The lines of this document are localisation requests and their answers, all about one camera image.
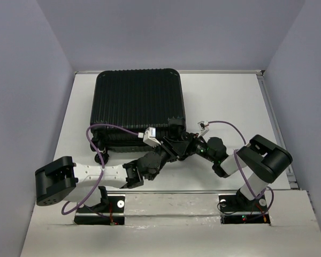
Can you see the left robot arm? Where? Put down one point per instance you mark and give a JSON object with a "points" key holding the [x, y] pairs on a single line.
{"points": [[63, 179]]}

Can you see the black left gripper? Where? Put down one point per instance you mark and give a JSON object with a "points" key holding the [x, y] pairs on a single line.
{"points": [[173, 149]]}

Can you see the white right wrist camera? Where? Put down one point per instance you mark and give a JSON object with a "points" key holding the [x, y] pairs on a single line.
{"points": [[204, 128]]}

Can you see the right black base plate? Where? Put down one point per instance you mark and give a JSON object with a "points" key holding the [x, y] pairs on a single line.
{"points": [[232, 212]]}

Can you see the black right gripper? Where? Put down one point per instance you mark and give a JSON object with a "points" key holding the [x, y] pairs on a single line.
{"points": [[192, 138]]}

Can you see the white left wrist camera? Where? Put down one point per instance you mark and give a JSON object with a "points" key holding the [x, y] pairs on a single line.
{"points": [[149, 137]]}

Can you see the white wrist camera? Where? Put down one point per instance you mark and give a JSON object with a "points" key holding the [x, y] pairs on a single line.
{"points": [[149, 137], [204, 128]]}

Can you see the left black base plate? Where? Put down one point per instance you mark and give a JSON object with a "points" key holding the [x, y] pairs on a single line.
{"points": [[110, 214]]}

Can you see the black hard-shell suitcase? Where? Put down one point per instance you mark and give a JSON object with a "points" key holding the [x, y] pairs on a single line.
{"points": [[127, 102]]}

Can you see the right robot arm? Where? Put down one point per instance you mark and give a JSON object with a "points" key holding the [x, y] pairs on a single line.
{"points": [[260, 163]]}

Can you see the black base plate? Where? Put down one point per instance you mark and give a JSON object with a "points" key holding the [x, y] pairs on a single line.
{"points": [[110, 214], [232, 212]]}

